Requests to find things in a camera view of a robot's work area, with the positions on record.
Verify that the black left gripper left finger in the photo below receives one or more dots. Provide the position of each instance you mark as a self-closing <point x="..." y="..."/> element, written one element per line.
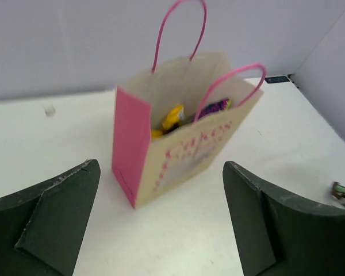
<point x="42" y="227"/>

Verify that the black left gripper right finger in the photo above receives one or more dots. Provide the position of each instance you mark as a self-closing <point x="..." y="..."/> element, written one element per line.
<point x="278" y="232"/>

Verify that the purple chocolate pack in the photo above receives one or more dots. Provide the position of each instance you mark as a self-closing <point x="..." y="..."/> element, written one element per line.
<point x="338" y="192"/>

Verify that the purple blue candy bag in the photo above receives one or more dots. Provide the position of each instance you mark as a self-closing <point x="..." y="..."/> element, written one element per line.
<point x="219" y="106"/>

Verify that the paper bag with pink handles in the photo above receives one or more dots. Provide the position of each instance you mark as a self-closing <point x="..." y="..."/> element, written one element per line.
<point x="147" y="168"/>

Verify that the yellow snack bar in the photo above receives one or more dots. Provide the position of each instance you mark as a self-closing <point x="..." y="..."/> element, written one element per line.
<point x="174" y="117"/>
<point x="155" y="134"/>

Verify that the blue label right corner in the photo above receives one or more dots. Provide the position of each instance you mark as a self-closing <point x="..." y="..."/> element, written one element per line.
<point x="277" y="79"/>

